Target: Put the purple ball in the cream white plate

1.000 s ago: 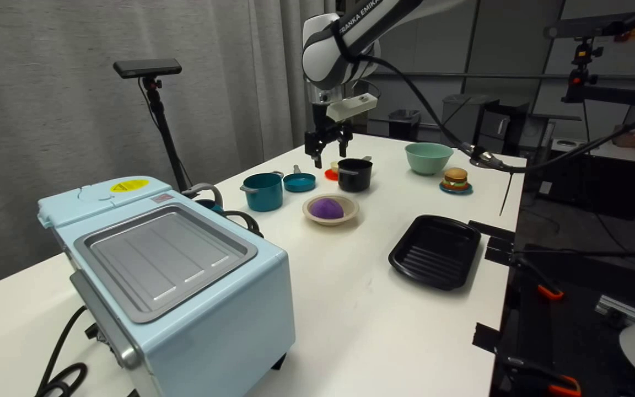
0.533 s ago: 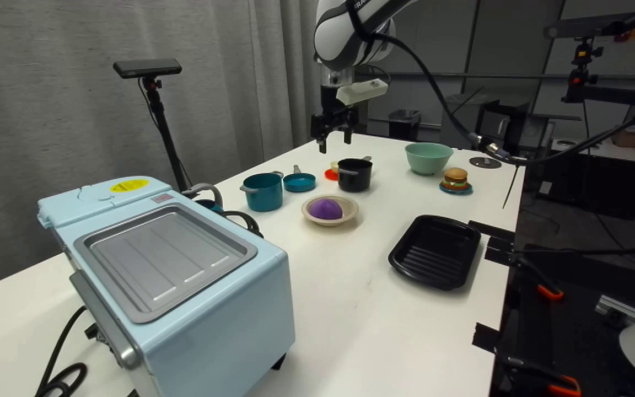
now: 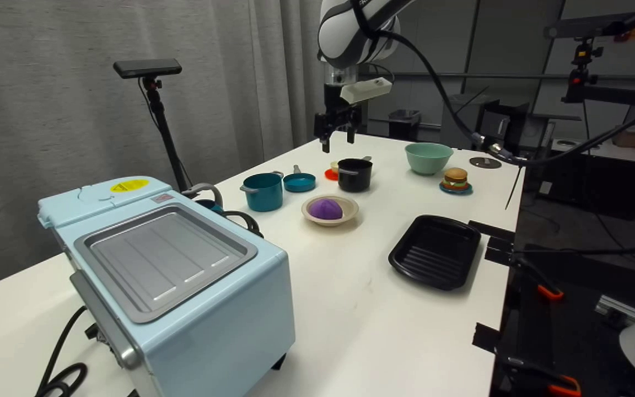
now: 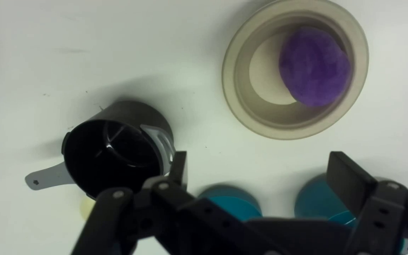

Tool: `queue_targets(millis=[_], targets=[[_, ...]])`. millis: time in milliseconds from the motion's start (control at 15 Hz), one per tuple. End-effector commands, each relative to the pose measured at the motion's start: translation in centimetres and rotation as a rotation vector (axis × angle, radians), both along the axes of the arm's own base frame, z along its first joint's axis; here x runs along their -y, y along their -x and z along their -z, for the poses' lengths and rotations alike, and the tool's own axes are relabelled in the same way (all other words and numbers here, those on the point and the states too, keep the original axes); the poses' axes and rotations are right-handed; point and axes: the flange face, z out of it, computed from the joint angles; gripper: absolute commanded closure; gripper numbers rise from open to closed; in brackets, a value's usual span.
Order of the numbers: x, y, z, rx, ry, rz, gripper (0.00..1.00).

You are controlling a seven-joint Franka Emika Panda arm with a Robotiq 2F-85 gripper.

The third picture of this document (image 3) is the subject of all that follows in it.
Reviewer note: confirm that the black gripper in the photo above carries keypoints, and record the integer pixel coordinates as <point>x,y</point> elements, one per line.
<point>336,111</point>

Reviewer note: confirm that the purple eggplant toy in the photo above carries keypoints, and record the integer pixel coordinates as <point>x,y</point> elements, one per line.
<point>325,207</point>

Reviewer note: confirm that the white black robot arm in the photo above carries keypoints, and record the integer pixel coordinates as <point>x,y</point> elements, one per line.
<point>347,34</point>

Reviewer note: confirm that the cream white plate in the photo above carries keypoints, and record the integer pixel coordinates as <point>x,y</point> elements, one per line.
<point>347,216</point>

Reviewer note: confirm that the small orange red toy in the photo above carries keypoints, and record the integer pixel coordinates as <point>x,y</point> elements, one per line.
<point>332,175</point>

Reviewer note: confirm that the black toy pot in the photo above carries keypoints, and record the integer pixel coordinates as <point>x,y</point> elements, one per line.
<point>355,177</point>

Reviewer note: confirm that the teal pot lid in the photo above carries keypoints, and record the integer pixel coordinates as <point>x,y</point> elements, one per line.
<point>300,180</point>

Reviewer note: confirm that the small black box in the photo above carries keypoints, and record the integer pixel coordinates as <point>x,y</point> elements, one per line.
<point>405,124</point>

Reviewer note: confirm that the mint green bowl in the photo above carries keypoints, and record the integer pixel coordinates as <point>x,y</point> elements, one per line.
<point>429,159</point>

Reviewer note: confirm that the teal toy pot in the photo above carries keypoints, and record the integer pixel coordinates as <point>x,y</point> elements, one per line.
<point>264,194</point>

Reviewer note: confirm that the toy burger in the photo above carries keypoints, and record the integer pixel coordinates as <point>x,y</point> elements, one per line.
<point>456,177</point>

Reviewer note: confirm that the small teal saucer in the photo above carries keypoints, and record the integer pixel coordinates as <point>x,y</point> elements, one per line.
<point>456,190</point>

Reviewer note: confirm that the round dark table disc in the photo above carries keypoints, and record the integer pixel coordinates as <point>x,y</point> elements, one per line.
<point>486,161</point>

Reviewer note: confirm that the black ridged grill tray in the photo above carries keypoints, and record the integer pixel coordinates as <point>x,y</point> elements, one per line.
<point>435,254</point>

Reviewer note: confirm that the light blue toaster oven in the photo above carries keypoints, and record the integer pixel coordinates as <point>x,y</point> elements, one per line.
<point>209,322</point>

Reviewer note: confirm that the grey curtain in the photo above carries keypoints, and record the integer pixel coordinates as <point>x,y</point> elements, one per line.
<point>77,116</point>

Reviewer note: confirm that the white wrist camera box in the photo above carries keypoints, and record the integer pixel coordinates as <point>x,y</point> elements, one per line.
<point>364,89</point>

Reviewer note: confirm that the black camera tripod stand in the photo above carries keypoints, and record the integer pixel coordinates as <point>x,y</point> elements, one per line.
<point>165,133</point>

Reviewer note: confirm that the black stereo camera bar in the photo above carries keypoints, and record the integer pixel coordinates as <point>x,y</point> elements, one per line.
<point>146,68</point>

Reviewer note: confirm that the black camera with mount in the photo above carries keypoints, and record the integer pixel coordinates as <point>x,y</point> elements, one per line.
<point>589,28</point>

